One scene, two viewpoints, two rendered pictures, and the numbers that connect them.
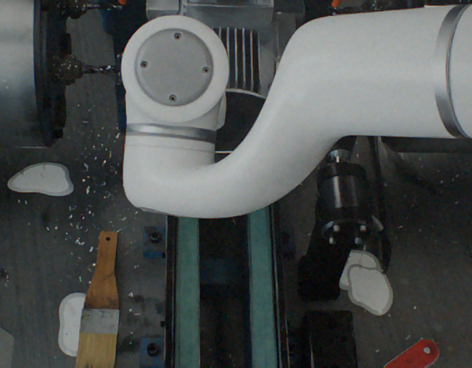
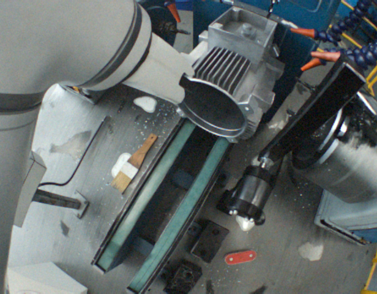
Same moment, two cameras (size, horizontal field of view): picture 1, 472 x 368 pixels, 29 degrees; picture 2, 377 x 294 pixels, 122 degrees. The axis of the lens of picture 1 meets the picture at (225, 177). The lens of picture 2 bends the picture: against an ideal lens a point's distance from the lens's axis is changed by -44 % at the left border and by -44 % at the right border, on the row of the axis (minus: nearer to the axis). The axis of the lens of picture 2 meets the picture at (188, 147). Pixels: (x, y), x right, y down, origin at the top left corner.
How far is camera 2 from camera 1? 0.75 m
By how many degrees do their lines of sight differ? 19
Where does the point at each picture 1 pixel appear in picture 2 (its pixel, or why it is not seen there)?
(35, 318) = (111, 155)
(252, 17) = (250, 49)
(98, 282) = (138, 154)
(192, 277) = (156, 180)
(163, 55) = not seen: outside the picture
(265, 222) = (211, 171)
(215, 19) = (226, 42)
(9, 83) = not seen: hidden behind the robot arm
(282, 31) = (267, 74)
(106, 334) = (128, 176)
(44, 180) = (145, 103)
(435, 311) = (265, 238)
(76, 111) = not seen: hidden behind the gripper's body
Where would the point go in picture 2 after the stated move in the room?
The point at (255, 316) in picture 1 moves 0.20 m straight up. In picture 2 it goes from (174, 218) to (157, 221)
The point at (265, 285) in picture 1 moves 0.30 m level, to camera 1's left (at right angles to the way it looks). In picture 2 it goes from (190, 204) to (97, 131)
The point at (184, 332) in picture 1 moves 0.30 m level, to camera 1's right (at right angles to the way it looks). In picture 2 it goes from (137, 205) to (248, 278)
